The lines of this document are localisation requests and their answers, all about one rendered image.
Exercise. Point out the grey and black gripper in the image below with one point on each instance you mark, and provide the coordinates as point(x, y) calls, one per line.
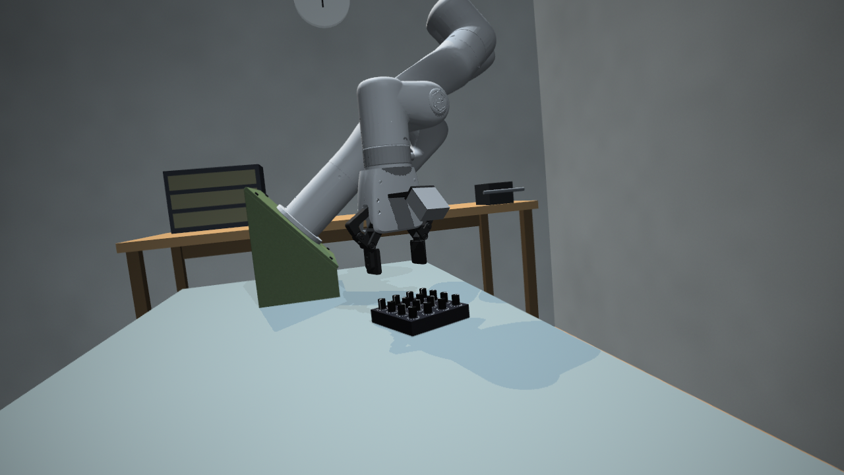
point(386, 214)

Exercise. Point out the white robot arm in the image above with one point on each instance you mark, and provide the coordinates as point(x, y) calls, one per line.
point(390, 108)

